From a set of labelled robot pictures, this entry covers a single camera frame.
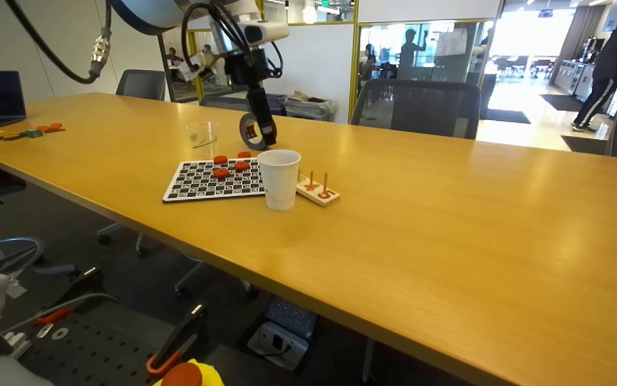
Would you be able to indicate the person in dark clothes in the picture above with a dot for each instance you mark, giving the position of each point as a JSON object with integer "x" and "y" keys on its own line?
{"x": 602, "y": 82}

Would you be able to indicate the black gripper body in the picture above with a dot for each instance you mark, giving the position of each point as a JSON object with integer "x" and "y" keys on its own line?
{"x": 246, "y": 70}

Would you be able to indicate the floor power box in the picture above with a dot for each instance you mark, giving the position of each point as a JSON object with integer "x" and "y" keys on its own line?
{"x": 277, "y": 346}

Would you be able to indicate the black tape roll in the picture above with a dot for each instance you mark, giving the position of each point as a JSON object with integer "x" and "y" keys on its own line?
{"x": 251, "y": 135}

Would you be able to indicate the white paper cup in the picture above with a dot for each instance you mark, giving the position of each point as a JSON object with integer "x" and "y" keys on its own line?
{"x": 278, "y": 175}

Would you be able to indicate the red emergency stop button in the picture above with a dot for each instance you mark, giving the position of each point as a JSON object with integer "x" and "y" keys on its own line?
{"x": 191, "y": 374}

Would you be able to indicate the orange green tool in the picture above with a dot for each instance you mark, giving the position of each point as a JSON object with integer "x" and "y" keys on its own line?
{"x": 36, "y": 132}

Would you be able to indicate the wooden peg base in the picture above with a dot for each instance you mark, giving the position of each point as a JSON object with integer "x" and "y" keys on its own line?
{"x": 316, "y": 191}

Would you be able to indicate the grey office chair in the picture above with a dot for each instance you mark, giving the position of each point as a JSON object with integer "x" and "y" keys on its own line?
{"x": 144, "y": 84}

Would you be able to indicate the checkered calibration board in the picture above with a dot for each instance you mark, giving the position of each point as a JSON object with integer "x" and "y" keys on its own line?
{"x": 194, "y": 183}

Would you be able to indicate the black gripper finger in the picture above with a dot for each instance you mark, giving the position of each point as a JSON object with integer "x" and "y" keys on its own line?
{"x": 253, "y": 99}
{"x": 266, "y": 120}

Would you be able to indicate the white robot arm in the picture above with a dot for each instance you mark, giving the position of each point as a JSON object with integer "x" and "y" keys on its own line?
{"x": 241, "y": 35}

